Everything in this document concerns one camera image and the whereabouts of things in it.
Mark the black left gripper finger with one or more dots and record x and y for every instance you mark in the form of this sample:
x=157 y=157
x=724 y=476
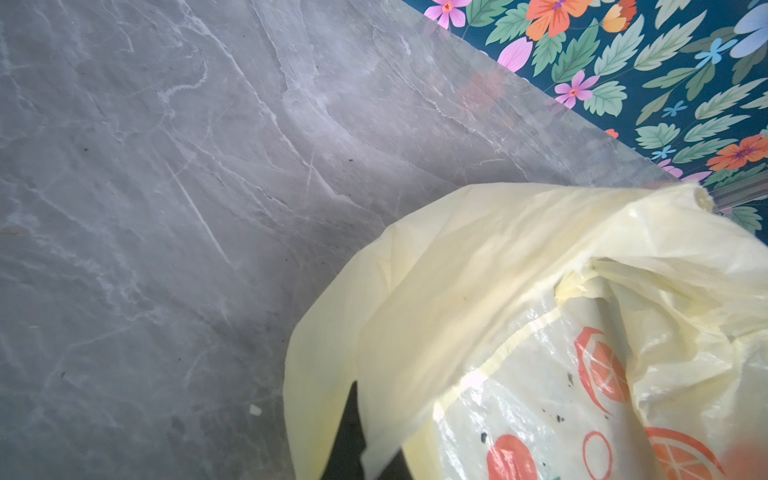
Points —
x=344 y=462

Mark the yellowish translucent plastic bag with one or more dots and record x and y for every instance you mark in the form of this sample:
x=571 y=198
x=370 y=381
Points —
x=531 y=331

